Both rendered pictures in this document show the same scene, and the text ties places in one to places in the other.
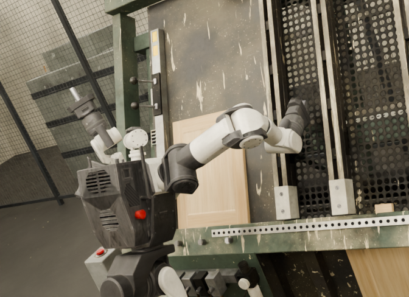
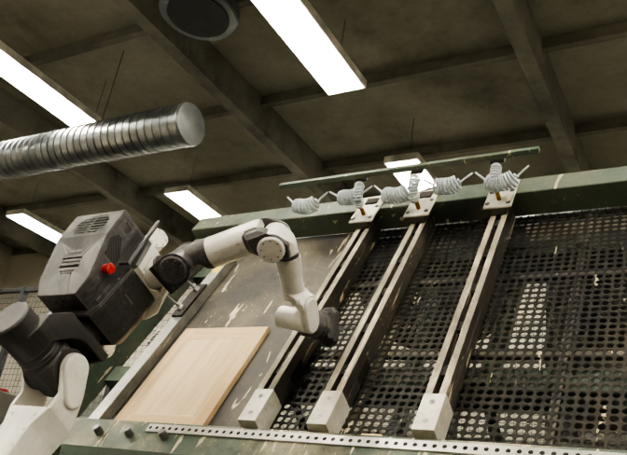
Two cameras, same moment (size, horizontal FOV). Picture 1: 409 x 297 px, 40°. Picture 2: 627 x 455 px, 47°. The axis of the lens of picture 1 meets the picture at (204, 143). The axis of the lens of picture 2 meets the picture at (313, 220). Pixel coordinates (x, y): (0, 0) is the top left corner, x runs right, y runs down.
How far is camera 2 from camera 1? 1.28 m
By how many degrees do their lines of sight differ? 41
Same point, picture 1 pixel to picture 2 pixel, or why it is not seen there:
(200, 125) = (215, 335)
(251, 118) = (284, 231)
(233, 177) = (215, 384)
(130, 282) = (39, 321)
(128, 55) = not seen: hidden behind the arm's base
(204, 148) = (219, 238)
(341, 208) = (320, 418)
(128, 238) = (75, 283)
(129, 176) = (127, 235)
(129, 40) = not seen: hidden behind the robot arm
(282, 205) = (253, 406)
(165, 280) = (73, 362)
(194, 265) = not seen: outside the picture
